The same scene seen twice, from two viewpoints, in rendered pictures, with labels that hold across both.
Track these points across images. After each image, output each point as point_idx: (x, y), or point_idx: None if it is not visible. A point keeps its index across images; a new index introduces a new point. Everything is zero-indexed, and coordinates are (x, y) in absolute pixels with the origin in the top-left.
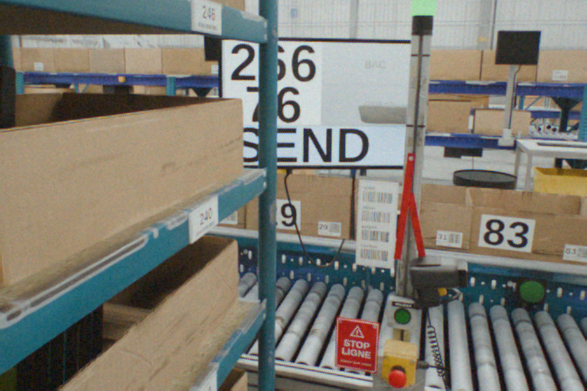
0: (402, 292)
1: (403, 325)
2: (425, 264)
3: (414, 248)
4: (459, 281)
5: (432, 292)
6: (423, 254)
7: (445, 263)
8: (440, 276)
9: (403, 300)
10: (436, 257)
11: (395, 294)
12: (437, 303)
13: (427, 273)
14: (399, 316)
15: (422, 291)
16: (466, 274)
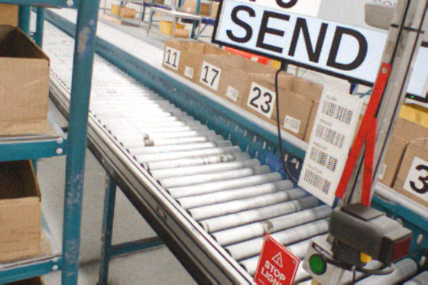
0: (332, 239)
1: (316, 276)
2: (351, 211)
3: (359, 191)
4: (380, 251)
5: (350, 251)
6: (366, 202)
7: (376, 221)
8: (359, 234)
9: (325, 247)
10: (377, 212)
11: (408, 261)
12: (349, 267)
13: (346, 223)
14: (313, 262)
15: (339, 244)
16: (390, 246)
